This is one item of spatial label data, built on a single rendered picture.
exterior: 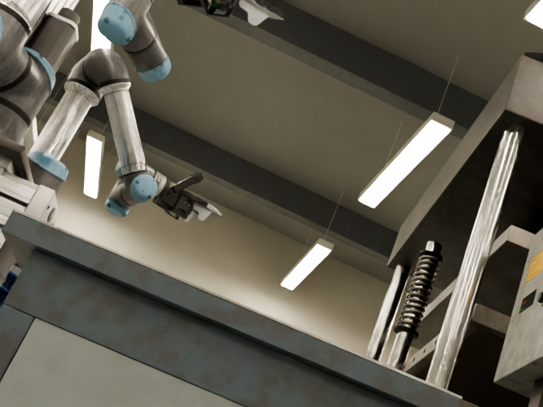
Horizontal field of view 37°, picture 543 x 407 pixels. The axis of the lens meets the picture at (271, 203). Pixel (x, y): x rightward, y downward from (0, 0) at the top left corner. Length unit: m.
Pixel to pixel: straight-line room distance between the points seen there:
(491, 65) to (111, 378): 5.23
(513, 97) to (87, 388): 1.53
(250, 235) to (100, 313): 8.68
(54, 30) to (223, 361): 1.25
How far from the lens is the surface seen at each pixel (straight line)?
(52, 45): 2.17
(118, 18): 1.64
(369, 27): 6.19
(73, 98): 2.52
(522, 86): 2.36
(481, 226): 2.16
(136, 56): 1.72
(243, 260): 9.72
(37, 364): 1.18
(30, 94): 1.82
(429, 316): 2.89
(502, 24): 5.82
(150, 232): 9.66
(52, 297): 1.20
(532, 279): 1.99
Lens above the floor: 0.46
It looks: 24 degrees up
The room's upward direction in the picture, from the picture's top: 24 degrees clockwise
